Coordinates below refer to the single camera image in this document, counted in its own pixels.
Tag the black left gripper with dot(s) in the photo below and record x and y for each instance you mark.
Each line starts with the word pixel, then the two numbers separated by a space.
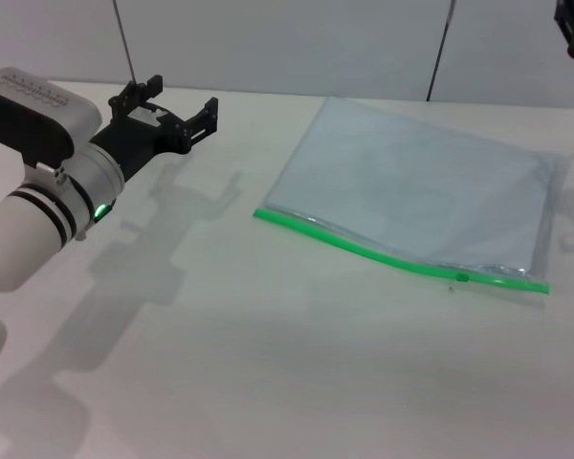
pixel 134 141

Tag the green zipper slider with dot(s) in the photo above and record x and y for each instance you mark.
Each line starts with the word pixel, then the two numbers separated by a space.
pixel 462 277

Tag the clear green-zip document bag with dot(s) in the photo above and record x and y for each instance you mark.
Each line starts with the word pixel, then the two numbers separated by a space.
pixel 387 167

